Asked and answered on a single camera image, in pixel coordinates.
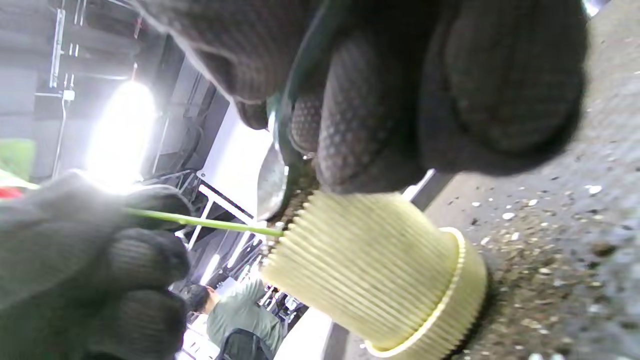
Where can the dark brown tray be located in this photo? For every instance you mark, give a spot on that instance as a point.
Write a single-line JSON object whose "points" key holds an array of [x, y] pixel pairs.
{"points": [[600, 125]]}

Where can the green plastic trowel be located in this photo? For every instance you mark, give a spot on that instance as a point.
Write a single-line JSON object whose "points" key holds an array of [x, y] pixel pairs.
{"points": [[272, 185]]}

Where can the brown potting mix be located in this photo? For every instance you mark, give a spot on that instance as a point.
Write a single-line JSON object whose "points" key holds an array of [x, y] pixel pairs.
{"points": [[530, 285]]}

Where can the black office chair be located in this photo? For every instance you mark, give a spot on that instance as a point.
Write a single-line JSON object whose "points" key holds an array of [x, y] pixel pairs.
{"points": [[245, 345]]}

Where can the bright ceiling light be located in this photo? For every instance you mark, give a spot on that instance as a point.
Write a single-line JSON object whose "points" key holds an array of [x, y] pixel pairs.
{"points": [[120, 135]]}

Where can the red artificial rose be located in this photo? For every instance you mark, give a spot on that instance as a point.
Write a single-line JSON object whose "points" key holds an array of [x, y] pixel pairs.
{"points": [[210, 222]]}

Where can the person's left hand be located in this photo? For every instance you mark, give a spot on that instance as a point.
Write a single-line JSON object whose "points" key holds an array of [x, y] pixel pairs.
{"points": [[75, 260]]}

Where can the gold flower pot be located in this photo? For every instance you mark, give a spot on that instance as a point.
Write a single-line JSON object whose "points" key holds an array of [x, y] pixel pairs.
{"points": [[375, 270]]}

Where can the person's right hand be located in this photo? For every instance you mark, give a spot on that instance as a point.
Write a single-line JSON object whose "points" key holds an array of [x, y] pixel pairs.
{"points": [[475, 75]]}

